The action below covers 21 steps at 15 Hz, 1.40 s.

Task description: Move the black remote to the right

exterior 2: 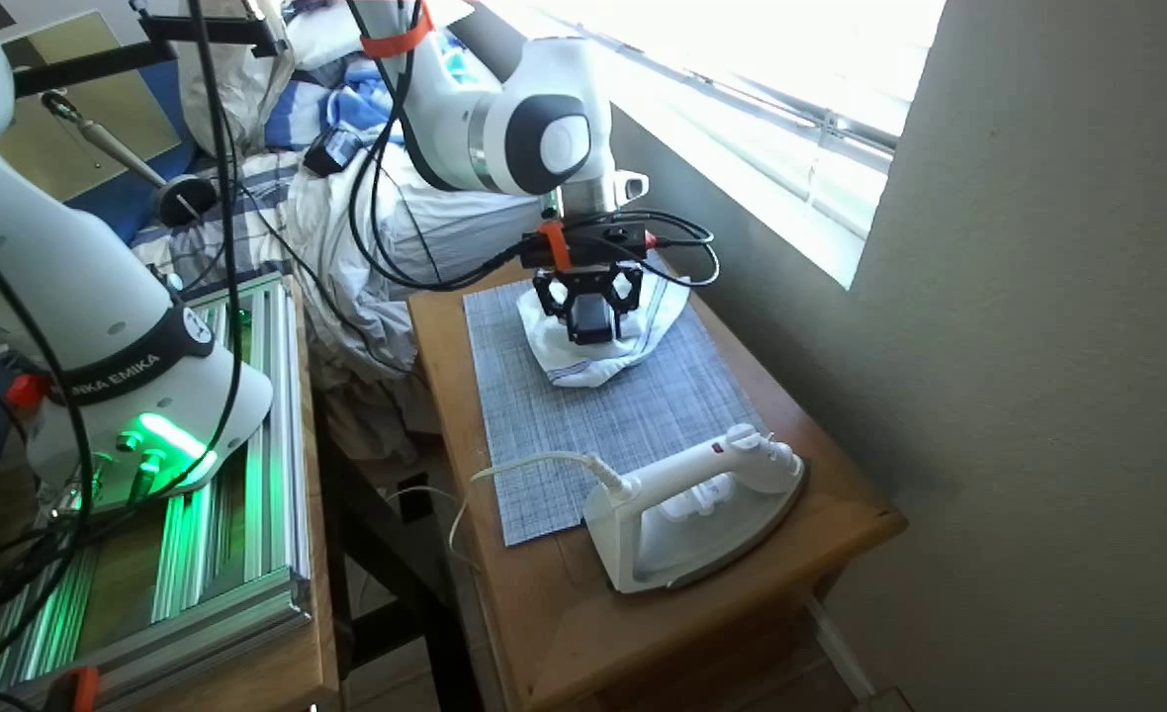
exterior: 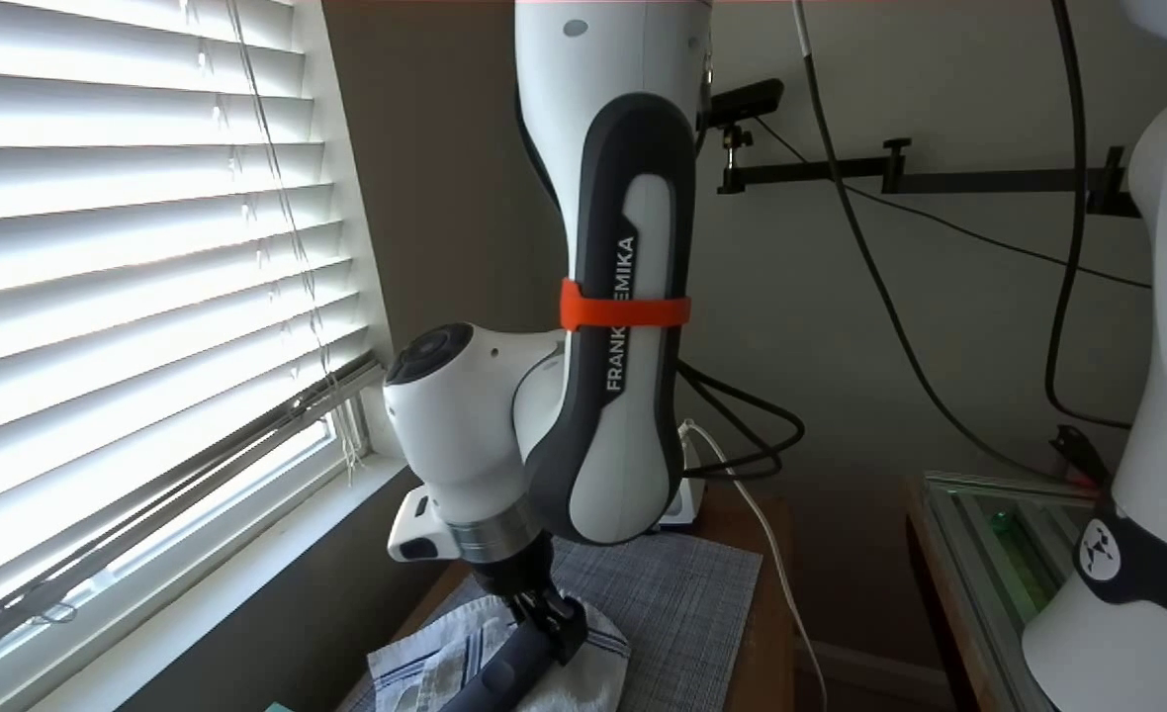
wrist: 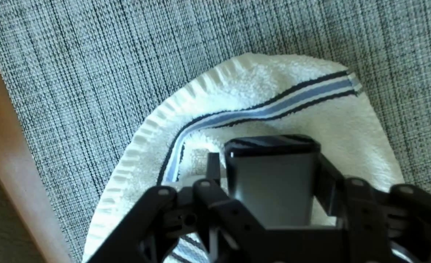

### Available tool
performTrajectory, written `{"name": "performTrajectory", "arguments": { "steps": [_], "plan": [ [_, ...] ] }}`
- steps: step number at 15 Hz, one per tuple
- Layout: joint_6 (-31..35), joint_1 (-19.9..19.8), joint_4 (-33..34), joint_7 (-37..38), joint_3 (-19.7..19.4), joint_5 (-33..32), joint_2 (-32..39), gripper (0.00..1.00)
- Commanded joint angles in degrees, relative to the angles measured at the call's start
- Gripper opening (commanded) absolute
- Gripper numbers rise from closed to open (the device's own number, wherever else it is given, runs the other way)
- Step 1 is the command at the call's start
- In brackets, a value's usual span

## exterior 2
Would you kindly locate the black orange clamp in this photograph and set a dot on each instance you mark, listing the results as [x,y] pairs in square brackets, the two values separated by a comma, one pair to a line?
[81,690]

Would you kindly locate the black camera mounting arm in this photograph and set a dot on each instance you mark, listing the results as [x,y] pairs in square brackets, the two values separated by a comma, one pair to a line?
[94,66]

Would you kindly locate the blue striped fabric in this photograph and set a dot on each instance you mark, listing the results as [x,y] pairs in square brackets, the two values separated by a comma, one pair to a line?
[347,120]

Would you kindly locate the red knob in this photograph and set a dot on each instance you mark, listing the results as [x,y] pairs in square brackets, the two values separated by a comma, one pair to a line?
[24,393]

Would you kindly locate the white window sill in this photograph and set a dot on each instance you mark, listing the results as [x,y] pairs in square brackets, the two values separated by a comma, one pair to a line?
[794,198]

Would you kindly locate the silver metal rod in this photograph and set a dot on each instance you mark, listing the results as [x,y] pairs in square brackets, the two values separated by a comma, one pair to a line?
[113,147]

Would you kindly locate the white laundry pile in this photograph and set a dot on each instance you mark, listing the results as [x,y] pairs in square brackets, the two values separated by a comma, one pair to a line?
[347,280]

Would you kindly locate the white clothes iron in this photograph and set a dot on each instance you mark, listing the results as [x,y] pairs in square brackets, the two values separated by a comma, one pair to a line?
[685,526]

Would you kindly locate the wooden side table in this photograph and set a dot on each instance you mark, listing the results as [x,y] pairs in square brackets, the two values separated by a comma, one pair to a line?
[740,608]

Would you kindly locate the white cloth with blue stripes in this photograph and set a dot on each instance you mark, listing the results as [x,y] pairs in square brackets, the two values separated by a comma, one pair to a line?
[582,364]

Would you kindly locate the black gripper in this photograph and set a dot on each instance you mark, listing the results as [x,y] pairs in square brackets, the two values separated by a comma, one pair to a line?
[589,251]

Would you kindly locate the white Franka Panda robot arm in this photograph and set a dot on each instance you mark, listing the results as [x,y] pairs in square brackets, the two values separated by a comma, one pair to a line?
[81,290]

